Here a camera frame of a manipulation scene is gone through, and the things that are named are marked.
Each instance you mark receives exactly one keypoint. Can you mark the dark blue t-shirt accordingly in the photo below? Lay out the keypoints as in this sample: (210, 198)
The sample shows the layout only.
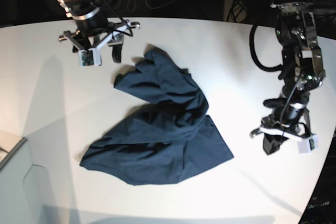
(166, 141)

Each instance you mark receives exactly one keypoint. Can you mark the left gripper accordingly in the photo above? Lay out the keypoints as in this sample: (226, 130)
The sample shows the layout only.
(288, 121)

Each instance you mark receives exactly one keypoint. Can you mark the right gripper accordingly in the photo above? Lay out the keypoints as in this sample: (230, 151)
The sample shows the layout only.
(95, 31)

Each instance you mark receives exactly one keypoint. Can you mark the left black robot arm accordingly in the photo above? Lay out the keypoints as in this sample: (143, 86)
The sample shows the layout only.
(301, 70)

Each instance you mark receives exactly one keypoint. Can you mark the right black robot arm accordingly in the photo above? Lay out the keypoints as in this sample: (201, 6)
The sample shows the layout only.
(82, 7)

